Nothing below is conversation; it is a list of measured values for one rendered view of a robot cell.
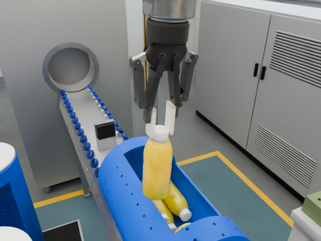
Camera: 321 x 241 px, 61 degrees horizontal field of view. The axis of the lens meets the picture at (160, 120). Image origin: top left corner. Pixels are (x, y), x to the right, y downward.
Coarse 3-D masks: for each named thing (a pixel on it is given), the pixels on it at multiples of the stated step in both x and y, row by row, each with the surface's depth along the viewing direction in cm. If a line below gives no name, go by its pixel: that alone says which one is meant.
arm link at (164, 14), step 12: (144, 0) 44; (156, 0) 42; (168, 0) 41; (180, 0) 41; (192, 0) 43; (144, 12) 45; (156, 12) 42; (168, 12) 42; (180, 12) 42; (192, 12) 44
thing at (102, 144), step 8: (104, 120) 136; (112, 120) 136; (96, 128) 133; (104, 128) 133; (112, 128) 135; (96, 136) 135; (104, 136) 135; (112, 136) 138; (104, 144) 139; (112, 144) 142
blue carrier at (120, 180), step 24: (120, 144) 93; (144, 144) 91; (120, 168) 85; (120, 192) 79; (192, 192) 93; (120, 216) 76; (144, 216) 70; (192, 216) 92; (216, 216) 66; (144, 240) 66; (168, 240) 61; (192, 240) 60; (216, 240) 59; (240, 240) 64
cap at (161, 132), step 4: (156, 128) 58; (160, 128) 58; (164, 128) 58; (156, 132) 56; (160, 132) 57; (164, 132) 57; (168, 132) 57; (156, 136) 56; (160, 136) 56; (164, 136) 57; (156, 140) 57; (160, 140) 57; (164, 140) 57
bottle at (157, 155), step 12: (156, 144) 57; (168, 144) 58; (144, 156) 60; (156, 156) 57; (168, 156) 58; (144, 168) 61; (156, 168) 59; (168, 168) 60; (144, 180) 62; (156, 180) 60; (168, 180) 62; (144, 192) 64; (156, 192) 62; (168, 192) 65
